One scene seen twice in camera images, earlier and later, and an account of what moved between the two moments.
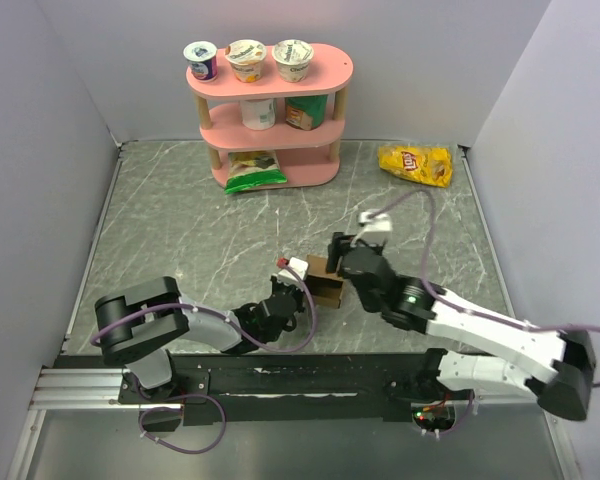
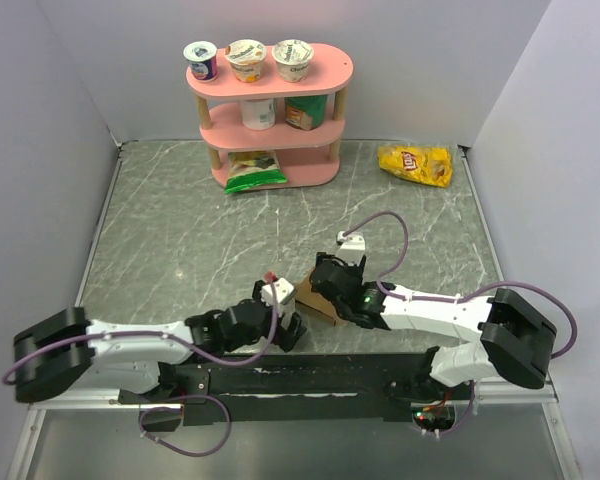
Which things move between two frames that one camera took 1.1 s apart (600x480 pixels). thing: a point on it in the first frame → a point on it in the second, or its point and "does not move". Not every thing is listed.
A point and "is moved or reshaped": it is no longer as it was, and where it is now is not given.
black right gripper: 339,244 → 357,271
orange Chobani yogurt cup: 246,57 does not move
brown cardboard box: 325,288 is moved or reshaped
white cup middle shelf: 258,113 does not move
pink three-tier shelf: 303,121 does not move
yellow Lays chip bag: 431,165 does not move
